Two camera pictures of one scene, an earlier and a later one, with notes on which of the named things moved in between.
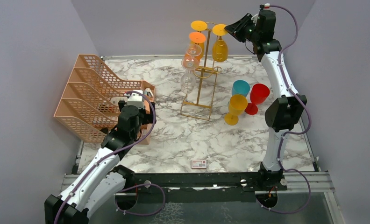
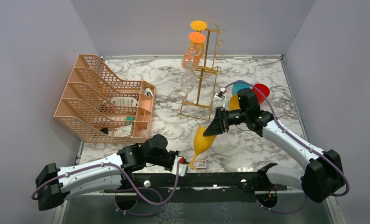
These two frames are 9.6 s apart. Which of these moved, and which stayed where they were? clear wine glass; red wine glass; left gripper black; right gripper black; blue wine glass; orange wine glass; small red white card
Moved: right gripper black; left gripper black
Stayed: clear wine glass; red wine glass; orange wine glass; blue wine glass; small red white card
